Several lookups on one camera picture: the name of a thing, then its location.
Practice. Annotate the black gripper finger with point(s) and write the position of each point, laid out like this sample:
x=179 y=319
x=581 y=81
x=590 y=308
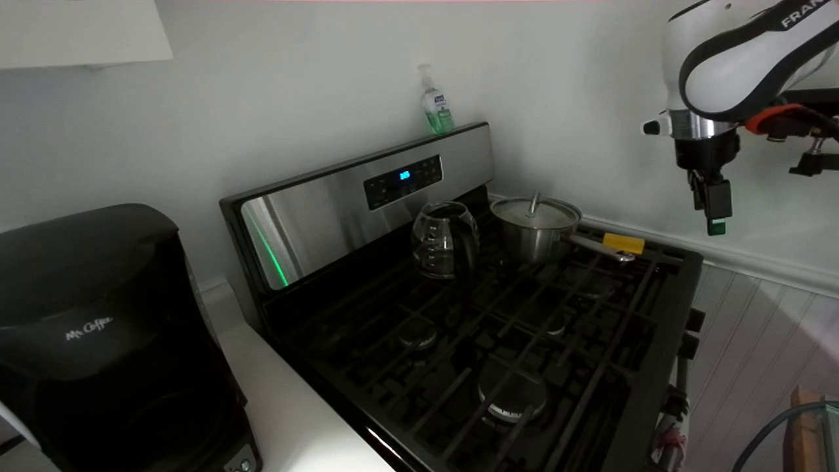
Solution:
x=716 y=211
x=699 y=186

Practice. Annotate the black coffee maker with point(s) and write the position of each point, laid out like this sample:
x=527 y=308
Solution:
x=105 y=350

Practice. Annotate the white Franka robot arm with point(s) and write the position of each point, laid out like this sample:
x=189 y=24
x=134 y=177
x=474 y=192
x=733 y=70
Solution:
x=744 y=79

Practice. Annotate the wooden plank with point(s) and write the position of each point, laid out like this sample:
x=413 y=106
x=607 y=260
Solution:
x=804 y=437

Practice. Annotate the green soap pump bottle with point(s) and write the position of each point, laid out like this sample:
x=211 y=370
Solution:
x=437 y=112

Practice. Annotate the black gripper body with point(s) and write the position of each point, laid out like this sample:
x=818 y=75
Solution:
x=708 y=155

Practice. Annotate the patterned dish towel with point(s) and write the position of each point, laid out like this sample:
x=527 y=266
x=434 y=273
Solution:
x=669 y=441

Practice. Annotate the white kitchen counter cabinet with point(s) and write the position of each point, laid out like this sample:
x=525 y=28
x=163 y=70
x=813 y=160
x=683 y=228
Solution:
x=290 y=410

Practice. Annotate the glass coffee carafe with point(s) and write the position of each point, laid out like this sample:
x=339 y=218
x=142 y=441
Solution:
x=441 y=244

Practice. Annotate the stainless steel gas stove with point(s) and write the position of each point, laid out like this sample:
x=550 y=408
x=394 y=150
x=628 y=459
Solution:
x=488 y=350

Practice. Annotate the silver pot lid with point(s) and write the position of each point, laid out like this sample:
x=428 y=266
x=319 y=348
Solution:
x=535 y=213

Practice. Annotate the yellow rectangular block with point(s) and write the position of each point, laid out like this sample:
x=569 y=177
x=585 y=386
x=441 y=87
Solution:
x=624 y=244

